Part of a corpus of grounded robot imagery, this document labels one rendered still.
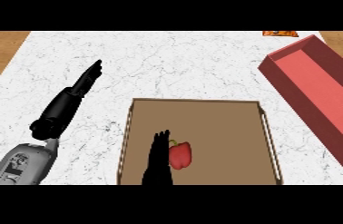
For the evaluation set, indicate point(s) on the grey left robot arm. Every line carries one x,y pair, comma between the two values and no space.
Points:
24,165

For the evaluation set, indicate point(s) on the red open box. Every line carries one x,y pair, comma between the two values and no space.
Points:
312,91

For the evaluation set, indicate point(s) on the orange packet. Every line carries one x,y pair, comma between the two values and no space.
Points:
280,33

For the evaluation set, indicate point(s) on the brown wooden tray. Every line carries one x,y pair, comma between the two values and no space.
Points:
210,134

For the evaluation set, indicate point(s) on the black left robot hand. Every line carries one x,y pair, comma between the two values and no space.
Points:
63,108

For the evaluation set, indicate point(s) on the red bell pepper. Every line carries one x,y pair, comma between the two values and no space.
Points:
181,156

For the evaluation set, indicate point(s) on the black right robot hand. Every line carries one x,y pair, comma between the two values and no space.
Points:
159,164

